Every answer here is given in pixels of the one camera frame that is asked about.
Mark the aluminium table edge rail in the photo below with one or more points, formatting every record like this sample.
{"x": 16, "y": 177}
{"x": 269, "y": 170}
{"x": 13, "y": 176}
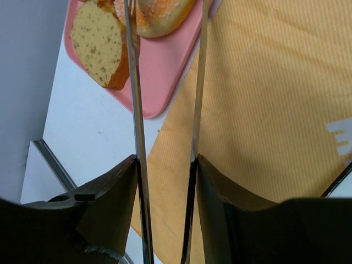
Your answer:
{"x": 57, "y": 168}

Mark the sliced seeded bread loaf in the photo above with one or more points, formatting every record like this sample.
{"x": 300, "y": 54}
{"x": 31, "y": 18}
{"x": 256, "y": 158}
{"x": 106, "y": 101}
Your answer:
{"x": 100, "y": 41}

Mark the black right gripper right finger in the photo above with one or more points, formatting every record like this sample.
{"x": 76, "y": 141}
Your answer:
{"x": 239, "y": 226}

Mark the sugared round bun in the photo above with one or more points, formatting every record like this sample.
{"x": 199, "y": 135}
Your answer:
{"x": 153, "y": 18}

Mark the orange cloth placemat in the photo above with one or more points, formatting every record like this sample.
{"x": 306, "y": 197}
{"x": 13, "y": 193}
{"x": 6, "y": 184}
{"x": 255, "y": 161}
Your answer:
{"x": 276, "y": 113}

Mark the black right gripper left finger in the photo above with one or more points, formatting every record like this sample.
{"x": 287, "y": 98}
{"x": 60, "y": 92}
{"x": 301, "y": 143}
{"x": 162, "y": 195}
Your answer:
{"x": 89, "y": 224}

